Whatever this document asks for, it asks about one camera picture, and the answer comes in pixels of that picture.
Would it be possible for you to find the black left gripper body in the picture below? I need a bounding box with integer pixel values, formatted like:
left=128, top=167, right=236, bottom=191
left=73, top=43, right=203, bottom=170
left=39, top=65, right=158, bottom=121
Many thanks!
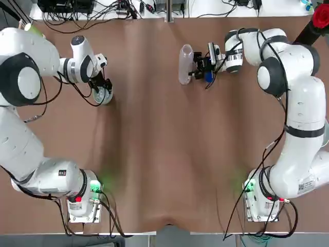
left=93, top=73, right=107, bottom=87

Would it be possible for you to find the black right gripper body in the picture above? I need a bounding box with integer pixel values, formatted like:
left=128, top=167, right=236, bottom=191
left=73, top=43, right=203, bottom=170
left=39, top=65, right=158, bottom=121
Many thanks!
left=199, top=56, right=215, bottom=76

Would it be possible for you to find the transparent plastic bottle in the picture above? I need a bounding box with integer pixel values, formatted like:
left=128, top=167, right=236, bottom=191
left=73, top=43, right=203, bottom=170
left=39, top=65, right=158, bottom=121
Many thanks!
left=178, top=44, right=194, bottom=85

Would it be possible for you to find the small pale green bowl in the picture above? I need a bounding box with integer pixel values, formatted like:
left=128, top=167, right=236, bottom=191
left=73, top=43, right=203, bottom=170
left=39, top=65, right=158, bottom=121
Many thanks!
left=92, top=86, right=114, bottom=105

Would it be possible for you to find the green paper cup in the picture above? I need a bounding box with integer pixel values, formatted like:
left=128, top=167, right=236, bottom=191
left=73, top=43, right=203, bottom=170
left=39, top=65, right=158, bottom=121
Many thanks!
left=24, top=22, right=46, bottom=40

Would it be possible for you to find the black box device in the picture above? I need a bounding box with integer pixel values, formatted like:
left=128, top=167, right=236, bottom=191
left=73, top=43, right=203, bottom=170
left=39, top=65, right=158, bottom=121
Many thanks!
left=38, top=0, right=95, bottom=13

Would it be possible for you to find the black vase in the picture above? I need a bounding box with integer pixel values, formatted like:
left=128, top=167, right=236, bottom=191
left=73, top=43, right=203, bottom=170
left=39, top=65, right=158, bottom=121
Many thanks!
left=293, top=20, right=325, bottom=47

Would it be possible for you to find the red rose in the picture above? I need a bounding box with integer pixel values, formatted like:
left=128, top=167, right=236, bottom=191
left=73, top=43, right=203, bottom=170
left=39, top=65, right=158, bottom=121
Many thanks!
left=312, top=3, right=329, bottom=29

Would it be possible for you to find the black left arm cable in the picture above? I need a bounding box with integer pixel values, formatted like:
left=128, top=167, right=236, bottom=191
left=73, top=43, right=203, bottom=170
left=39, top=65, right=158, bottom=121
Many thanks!
left=24, top=68, right=110, bottom=125

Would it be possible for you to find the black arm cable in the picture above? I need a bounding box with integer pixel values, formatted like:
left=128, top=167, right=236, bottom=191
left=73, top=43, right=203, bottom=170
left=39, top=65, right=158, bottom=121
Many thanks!
left=223, top=28, right=301, bottom=240
left=24, top=68, right=110, bottom=125

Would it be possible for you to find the aluminium frame post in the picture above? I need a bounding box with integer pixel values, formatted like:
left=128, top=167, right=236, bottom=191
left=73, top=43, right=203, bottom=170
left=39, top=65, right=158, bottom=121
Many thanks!
left=165, top=0, right=176, bottom=23

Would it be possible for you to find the black cable bundle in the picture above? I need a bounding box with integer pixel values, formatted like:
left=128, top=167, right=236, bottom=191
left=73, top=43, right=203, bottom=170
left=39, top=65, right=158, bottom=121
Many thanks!
left=42, top=0, right=157, bottom=34

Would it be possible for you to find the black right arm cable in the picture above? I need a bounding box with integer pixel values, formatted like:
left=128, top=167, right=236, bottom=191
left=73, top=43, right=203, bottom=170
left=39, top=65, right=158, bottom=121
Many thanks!
left=223, top=28, right=301, bottom=240

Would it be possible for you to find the green network cable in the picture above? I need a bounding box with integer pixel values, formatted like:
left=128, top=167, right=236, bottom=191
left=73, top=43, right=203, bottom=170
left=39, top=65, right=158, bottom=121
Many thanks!
left=240, top=231, right=284, bottom=247

